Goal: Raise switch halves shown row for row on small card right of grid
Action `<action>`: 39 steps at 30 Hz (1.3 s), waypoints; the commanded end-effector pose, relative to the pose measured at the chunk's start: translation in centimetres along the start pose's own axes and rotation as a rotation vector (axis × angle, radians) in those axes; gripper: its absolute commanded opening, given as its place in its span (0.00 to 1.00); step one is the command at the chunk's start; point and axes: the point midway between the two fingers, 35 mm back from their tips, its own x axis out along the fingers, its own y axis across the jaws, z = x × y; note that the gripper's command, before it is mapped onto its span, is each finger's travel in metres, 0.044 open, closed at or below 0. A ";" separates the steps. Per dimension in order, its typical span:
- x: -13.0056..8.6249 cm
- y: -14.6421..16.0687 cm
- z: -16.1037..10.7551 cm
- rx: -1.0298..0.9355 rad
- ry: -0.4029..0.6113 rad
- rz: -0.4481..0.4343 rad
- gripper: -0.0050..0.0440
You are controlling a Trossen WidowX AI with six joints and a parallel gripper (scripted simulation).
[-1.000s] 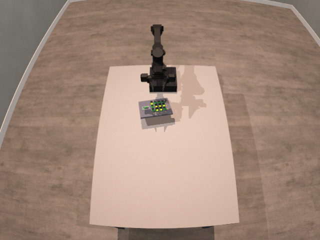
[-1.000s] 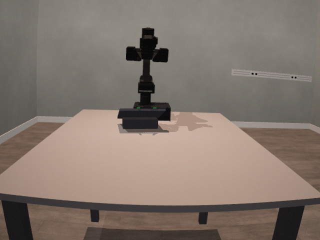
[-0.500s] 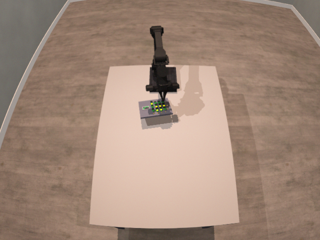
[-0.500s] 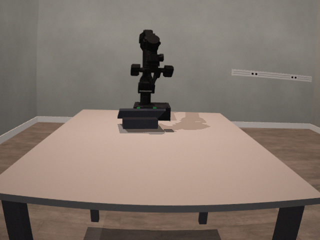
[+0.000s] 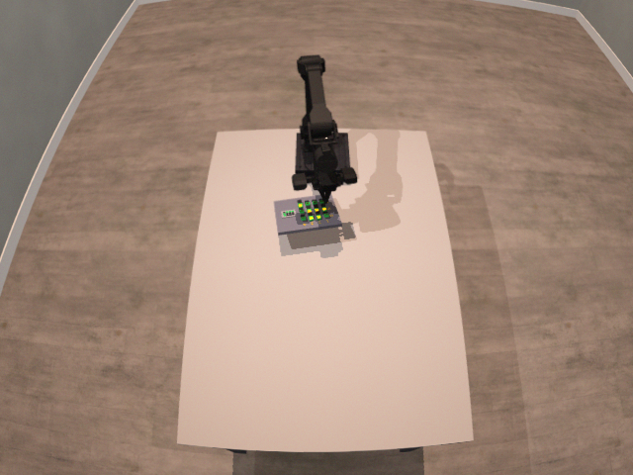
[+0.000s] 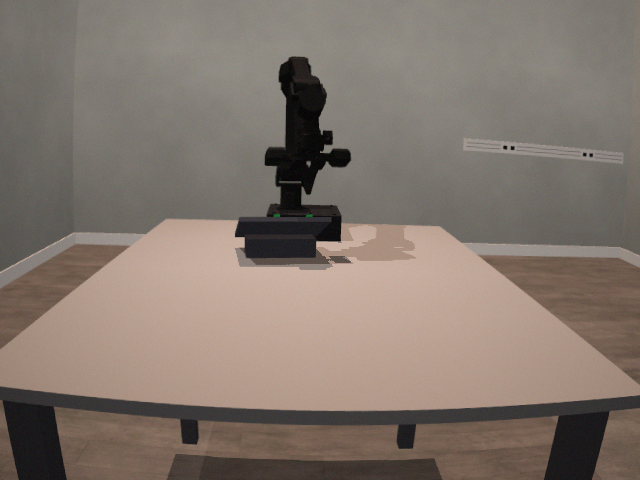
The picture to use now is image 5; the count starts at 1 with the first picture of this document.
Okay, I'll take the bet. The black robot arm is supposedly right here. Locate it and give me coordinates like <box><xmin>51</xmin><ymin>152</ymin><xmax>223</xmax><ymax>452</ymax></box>
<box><xmin>297</xmin><ymin>55</ymin><xmax>343</xmax><ymax>193</ymax></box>

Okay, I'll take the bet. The grey switch panel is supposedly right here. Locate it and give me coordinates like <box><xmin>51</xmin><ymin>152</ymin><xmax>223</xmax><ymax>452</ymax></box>
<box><xmin>274</xmin><ymin>194</ymin><xmax>342</xmax><ymax>236</ymax></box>

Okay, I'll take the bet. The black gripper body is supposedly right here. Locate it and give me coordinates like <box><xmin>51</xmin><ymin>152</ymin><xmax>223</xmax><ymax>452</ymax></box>
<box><xmin>292</xmin><ymin>160</ymin><xmax>357</xmax><ymax>191</ymax></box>

